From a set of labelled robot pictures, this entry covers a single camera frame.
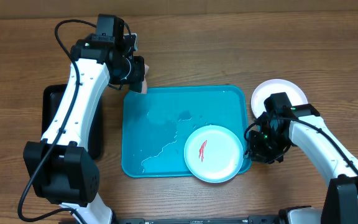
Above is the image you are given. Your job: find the black plastic tray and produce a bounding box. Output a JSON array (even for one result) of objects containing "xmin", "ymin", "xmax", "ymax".
[{"xmin": 42, "ymin": 84, "xmax": 103, "ymax": 160}]

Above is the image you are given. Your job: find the light blue plate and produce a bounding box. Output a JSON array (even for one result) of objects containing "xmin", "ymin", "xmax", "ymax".
[{"xmin": 184, "ymin": 125, "xmax": 244, "ymax": 184}]

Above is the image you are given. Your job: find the green and pink sponge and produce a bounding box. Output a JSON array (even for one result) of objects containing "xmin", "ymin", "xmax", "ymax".
[{"xmin": 129, "ymin": 65, "xmax": 149, "ymax": 94}]

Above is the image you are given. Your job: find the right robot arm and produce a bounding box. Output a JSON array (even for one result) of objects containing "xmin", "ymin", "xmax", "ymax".
[{"xmin": 244, "ymin": 104, "xmax": 358, "ymax": 223}]

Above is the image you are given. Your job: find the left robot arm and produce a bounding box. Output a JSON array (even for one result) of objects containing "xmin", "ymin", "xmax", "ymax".
[{"xmin": 17, "ymin": 32, "xmax": 147, "ymax": 223}]

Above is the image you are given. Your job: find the white plate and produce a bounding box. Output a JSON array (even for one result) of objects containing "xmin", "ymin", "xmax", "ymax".
[{"xmin": 250, "ymin": 79, "xmax": 308, "ymax": 118}]

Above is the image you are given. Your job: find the teal plastic tray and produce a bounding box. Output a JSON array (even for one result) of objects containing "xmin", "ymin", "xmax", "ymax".
[{"xmin": 121, "ymin": 85, "xmax": 248, "ymax": 178}]

